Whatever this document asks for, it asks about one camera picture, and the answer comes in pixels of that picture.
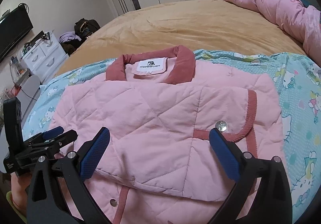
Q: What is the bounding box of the tan bed blanket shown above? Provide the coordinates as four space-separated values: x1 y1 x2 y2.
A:
57 0 305 75

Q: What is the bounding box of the black bag on floor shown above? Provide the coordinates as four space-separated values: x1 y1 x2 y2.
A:
74 18 101 40

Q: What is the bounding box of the teal cartoon cat bedsheet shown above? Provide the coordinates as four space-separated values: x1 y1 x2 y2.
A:
22 49 320 222

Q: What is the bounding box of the person's left hand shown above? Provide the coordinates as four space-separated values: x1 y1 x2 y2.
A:
11 172 32 216

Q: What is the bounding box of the black wall television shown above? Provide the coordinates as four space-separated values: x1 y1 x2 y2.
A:
0 4 33 61

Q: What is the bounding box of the pink quilted jacket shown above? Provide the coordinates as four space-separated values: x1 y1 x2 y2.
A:
50 46 284 223

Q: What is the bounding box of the pink floral comforter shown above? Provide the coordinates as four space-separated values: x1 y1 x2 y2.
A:
224 0 320 63

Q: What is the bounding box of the purple clothes pile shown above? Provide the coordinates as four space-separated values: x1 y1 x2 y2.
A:
59 31 82 43

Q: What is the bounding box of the white drawer chest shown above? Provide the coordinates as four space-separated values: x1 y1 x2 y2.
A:
21 31 69 84

